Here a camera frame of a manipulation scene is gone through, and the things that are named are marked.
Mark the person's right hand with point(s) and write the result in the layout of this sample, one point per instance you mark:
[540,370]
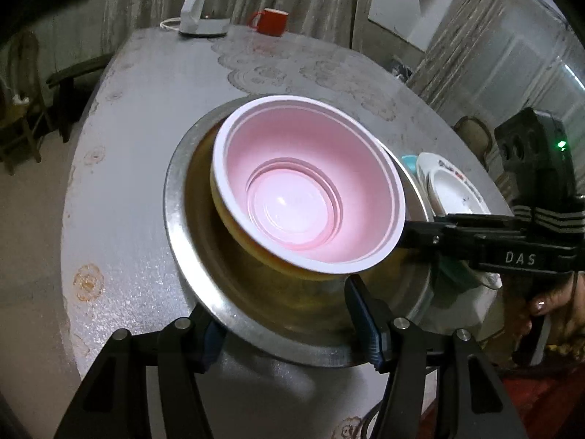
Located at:
[555,297]

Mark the red plastic bowl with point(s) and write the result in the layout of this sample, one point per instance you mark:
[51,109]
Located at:
[297,183]

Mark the dark wooden bench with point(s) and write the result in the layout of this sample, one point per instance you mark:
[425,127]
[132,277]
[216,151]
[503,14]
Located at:
[73,77]

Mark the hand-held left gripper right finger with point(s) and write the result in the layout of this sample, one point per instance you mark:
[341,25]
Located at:
[365,324]

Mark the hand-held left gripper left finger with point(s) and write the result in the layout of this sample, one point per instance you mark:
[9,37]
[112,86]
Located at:
[214,340]

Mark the round-backed wooden chair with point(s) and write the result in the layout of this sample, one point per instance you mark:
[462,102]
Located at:
[475,135]

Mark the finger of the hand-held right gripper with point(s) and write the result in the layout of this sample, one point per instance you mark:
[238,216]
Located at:
[484,222]
[438,238]

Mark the red mug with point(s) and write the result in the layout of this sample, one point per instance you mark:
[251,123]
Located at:
[272,23]

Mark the stainless steel bowl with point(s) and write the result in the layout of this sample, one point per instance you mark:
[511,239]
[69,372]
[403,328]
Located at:
[274,311]

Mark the carved wooden chair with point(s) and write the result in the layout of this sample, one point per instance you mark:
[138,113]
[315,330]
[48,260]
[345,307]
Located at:
[23,114]

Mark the teal plastic plate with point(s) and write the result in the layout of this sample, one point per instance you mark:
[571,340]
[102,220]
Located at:
[409,164]

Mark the white electric kettle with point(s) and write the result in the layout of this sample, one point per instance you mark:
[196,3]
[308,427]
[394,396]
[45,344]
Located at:
[196,9]

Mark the small white plate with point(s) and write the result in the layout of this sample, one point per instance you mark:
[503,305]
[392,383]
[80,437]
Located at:
[457,187]

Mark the grey patterned curtain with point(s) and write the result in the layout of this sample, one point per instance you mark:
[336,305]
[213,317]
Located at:
[493,55]

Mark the yellow bowl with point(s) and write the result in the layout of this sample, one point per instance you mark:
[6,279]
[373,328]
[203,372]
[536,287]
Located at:
[247,242]

